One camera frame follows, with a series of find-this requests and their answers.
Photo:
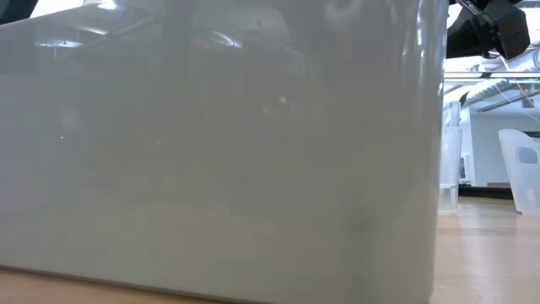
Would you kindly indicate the white plastic basket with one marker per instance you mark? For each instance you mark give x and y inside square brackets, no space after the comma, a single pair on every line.
[211,169]

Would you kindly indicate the clear plastic basket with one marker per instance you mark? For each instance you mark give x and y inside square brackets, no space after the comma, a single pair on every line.
[521,186]
[452,114]
[450,169]

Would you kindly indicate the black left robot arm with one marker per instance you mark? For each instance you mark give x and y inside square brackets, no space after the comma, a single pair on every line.
[10,8]

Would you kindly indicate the silver ceiling duct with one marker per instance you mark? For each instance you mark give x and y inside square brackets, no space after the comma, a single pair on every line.
[493,90]

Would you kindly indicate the horizontal ceiling light rail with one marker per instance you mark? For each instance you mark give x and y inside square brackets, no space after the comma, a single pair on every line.
[493,75]

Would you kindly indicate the black aluminium table frame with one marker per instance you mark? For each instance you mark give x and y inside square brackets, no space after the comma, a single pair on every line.
[485,192]

